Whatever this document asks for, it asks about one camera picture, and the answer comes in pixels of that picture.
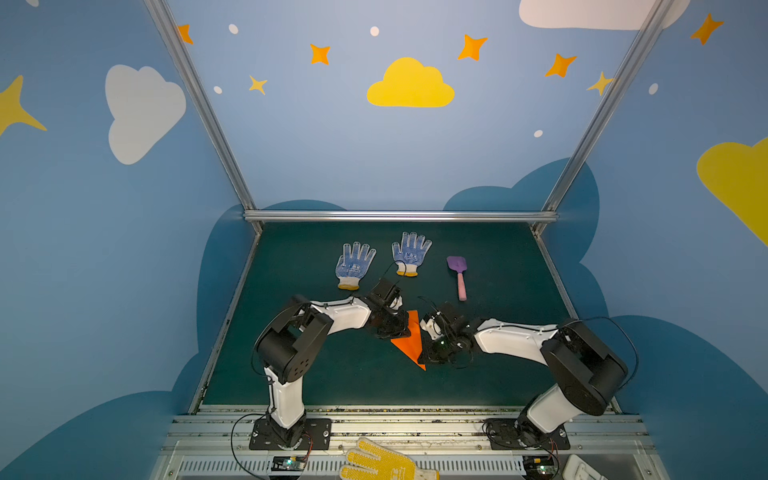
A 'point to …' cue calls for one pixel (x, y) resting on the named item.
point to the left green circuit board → (288, 463)
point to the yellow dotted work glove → (389, 466)
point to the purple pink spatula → (458, 264)
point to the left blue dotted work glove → (350, 267)
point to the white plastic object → (575, 468)
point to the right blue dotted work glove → (411, 253)
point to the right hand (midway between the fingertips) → (419, 358)
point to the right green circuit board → (540, 466)
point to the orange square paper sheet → (412, 346)
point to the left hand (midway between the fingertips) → (414, 334)
